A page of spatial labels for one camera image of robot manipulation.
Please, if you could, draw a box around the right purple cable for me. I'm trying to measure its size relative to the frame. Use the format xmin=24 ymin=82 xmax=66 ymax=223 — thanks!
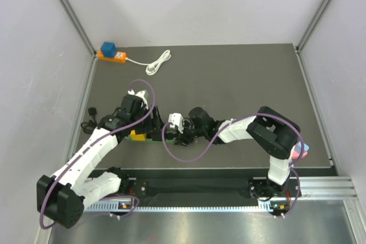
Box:
xmin=161 ymin=113 xmax=304 ymax=219

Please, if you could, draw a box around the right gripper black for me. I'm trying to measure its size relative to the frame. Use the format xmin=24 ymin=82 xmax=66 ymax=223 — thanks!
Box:
xmin=175 ymin=119 xmax=208 ymax=146

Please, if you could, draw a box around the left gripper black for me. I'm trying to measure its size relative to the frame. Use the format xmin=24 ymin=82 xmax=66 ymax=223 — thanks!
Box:
xmin=130 ymin=105 xmax=165 ymax=135

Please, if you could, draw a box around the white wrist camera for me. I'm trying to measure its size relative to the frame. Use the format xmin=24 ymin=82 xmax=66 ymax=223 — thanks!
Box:
xmin=128 ymin=89 xmax=149 ymax=105
xmin=168 ymin=113 xmax=184 ymax=134

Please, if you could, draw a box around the yellow plug adapter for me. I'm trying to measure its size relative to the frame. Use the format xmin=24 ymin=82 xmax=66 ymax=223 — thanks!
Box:
xmin=129 ymin=130 xmax=147 ymax=142

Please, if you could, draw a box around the black cable with plug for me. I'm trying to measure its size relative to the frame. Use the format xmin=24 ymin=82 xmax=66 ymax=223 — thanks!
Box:
xmin=80 ymin=107 xmax=101 ymax=135

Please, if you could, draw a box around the purple cable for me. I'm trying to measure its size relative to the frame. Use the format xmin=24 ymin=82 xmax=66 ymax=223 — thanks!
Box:
xmin=39 ymin=79 xmax=157 ymax=230
xmin=161 ymin=113 xmax=304 ymax=219

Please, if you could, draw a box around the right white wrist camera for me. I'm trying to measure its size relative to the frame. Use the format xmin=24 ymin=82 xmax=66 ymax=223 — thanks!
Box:
xmin=168 ymin=113 xmax=184 ymax=134

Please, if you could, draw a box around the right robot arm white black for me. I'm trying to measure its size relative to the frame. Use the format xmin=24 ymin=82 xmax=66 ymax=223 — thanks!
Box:
xmin=168 ymin=106 xmax=309 ymax=196

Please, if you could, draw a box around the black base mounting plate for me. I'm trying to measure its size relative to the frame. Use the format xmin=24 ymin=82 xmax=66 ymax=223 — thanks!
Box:
xmin=94 ymin=168 xmax=303 ymax=207

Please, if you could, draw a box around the black plug adapter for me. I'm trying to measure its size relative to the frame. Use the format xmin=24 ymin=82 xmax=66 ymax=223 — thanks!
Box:
xmin=150 ymin=130 xmax=165 ymax=142

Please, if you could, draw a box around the orange power strip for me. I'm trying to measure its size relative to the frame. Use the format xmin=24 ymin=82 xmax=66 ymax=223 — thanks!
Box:
xmin=96 ymin=49 xmax=128 ymax=64

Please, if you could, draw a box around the light blue plug adapter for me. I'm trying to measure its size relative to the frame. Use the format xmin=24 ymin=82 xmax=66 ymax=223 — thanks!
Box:
xmin=295 ymin=142 xmax=309 ymax=155

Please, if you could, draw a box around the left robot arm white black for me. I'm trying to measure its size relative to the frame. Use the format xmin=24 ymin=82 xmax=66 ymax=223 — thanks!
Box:
xmin=36 ymin=90 xmax=155 ymax=229

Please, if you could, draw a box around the white coiled cable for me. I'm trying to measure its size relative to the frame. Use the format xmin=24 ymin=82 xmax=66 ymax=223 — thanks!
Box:
xmin=125 ymin=49 xmax=172 ymax=76

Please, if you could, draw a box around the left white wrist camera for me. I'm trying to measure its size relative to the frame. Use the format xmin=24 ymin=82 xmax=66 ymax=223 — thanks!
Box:
xmin=128 ymin=89 xmax=149 ymax=105

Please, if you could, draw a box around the green power strip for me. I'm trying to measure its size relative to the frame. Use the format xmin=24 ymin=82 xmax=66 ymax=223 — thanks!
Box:
xmin=124 ymin=134 xmax=162 ymax=143

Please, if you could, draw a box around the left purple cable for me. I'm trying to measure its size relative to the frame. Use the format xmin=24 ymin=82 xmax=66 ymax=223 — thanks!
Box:
xmin=39 ymin=79 xmax=157 ymax=230

